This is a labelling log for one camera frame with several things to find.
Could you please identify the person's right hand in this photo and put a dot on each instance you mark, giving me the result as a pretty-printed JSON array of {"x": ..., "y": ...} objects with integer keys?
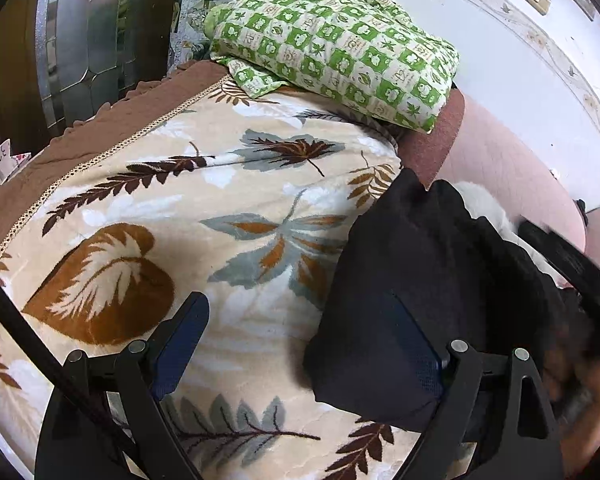
[{"x": 581, "y": 441}]

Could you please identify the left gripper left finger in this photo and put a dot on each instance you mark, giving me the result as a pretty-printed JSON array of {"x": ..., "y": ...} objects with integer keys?
[{"x": 142, "y": 374}]

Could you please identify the leaf print bed blanket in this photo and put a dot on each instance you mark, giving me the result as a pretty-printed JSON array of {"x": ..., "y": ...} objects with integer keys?
[{"x": 250, "y": 203}]

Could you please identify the green patterned folded quilt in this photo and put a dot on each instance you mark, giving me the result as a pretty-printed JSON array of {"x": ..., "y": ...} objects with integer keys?
[{"x": 367, "y": 55}]

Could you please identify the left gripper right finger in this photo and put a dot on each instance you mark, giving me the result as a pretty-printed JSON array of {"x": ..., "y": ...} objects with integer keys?
[{"x": 519, "y": 439}]

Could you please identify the pink quilted bolster cushion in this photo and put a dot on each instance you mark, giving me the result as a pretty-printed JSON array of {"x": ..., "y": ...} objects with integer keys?
[{"x": 469, "y": 144}]

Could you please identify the floral plastic bag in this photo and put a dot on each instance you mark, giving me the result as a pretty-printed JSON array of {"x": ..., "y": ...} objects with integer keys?
[{"x": 188, "y": 42}]

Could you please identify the black coat with fur collar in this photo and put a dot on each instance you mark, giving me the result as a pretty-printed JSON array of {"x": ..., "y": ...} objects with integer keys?
[{"x": 419, "y": 271}]

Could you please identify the brown bed sheet edge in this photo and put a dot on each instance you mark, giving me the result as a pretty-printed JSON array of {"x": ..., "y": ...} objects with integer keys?
[{"x": 111, "y": 125}]

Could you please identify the patterned glass door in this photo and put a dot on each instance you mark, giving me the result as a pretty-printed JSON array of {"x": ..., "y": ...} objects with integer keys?
[{"x": 91, "y": 52}]

